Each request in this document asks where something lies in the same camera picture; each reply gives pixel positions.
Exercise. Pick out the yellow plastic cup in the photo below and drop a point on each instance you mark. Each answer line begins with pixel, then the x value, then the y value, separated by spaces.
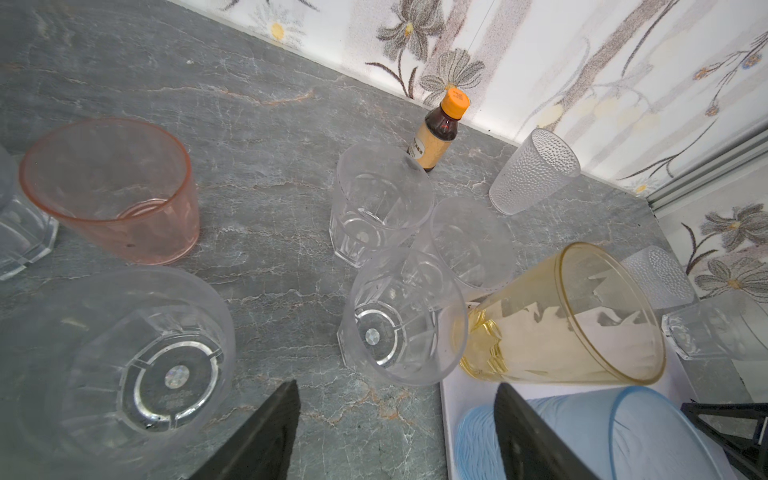
pixel 577 317

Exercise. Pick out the brown bottle orange cap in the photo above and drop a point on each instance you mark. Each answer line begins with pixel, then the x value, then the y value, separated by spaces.
pixel 439 129

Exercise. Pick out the blue plastic cup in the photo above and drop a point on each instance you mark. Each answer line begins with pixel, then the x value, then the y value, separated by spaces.
pixel 622 433

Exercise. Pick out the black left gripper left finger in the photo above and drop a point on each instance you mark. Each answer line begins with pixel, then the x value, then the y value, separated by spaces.
pixel 262 447

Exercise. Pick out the pink plastic cup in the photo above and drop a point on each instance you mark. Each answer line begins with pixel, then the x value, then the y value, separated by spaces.
pixel 125 185

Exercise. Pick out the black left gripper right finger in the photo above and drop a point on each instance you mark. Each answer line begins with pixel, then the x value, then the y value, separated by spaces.
pixel 529 448

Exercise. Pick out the frosted dimpled clear cup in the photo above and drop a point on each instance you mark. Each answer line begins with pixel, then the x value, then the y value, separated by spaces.
pixel 542 165
pixel 660 277

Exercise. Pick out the teal plastic cup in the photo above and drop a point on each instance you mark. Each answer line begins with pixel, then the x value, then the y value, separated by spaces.
pixel 108 376

